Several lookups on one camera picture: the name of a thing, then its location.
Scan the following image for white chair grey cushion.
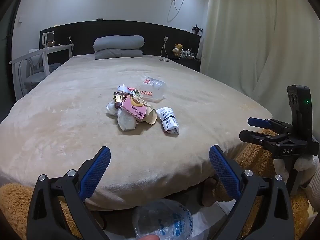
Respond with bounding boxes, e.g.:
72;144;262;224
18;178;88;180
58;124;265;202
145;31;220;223
19;49;62;90

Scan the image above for cream curtain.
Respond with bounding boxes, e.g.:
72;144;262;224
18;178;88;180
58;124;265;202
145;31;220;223
200;0;320;140

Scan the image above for clear plastic bottle red label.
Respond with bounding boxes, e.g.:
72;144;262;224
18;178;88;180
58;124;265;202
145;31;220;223
139;77;167;103

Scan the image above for white air conditioner cable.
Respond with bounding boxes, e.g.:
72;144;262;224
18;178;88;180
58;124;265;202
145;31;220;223
167;0;188;22

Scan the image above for brown fuzzy rug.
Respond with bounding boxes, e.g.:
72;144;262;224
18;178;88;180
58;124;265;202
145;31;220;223
0;127;312;240

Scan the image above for black headboard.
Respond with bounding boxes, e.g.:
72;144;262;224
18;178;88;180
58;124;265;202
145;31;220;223
39;20;202;73

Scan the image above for white printed packet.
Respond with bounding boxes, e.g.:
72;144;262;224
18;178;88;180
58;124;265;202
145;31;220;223
155;107;180;135

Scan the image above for tan paper bag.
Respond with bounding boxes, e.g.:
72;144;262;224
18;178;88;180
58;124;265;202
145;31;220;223
141;105;157;125

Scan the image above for white framed glass jug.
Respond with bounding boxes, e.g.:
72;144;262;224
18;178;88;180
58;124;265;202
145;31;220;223
42;31;55;48

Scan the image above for grey pillow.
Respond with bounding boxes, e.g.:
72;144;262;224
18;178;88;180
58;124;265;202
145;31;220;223
94;49;143;60

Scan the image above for small bedside bottles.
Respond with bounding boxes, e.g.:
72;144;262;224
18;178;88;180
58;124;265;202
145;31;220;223
184;49;200;61

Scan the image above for bed with cream blanket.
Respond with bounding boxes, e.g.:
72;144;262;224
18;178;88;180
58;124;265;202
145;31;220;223
0;54;273;210

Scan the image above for white desk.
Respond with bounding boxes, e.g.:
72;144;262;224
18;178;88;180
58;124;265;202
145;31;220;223
9;44;75;98

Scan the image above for brown teddy bear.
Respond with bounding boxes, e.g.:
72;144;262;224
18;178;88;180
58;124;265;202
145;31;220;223
172;44;185;57

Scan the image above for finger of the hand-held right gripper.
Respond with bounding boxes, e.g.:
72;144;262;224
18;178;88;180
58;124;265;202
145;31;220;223
247;117;292;133
239;129;290;147

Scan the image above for grey folded pillows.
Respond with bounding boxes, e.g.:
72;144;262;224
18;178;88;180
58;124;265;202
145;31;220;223
93;35;145;52

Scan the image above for pink box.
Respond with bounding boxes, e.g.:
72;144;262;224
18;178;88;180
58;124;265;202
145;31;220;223
120;94;148;120

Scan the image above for person's foot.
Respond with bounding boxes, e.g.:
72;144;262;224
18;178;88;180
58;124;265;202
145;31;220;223
200;177;225;207

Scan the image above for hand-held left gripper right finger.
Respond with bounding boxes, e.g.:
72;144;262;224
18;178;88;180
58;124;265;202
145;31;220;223
209;144;295;240

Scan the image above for clear plastic bag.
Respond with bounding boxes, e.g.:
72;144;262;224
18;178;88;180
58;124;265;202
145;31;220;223
132;199;212;240

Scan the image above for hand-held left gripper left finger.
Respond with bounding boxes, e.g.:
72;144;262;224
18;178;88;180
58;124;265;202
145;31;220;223
26;146;112;240

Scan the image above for brown snack packet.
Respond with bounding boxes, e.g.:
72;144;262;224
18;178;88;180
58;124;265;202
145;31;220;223
113;91;129;109

